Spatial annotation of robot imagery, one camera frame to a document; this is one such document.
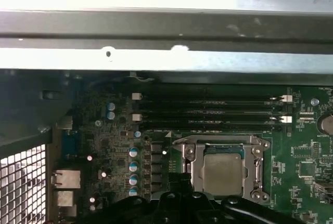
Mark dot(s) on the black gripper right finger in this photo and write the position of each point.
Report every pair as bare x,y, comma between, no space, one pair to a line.
197,208

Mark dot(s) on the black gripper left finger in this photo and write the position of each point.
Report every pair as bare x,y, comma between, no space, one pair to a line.
171,208

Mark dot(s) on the metal socket cover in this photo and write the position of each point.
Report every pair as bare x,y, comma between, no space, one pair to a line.
197,166

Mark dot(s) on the CPU with silver top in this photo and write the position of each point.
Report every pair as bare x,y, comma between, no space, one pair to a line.
222,174

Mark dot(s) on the CPU socket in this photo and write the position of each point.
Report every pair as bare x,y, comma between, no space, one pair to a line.
256,150

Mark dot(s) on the black RAM slot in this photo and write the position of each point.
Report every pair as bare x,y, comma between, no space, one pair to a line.
208,98
208,106
208,116
208,125

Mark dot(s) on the blue top capacitor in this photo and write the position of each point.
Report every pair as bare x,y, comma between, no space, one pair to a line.
110,115
137,133
133,152
133,190
111,105
133,166
133,179

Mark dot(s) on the silver capacitor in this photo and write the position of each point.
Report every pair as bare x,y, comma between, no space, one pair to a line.
92,199
89,157
92,207
104,174

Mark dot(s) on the green motherboard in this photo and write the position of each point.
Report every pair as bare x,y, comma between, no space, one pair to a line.
286,182

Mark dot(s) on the silver rear port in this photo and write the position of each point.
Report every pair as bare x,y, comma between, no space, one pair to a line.
65,122
66,178
65,198
66,216

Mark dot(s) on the silver board screw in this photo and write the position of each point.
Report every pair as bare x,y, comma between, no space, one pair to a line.
98,123
314,102

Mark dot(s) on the blue rear port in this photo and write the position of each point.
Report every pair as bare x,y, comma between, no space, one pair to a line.
70,144

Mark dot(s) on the round coin battery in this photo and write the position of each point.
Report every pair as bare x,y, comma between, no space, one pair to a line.
326,126

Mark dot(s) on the black PC case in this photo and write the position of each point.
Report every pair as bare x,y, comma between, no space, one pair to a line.
78,60

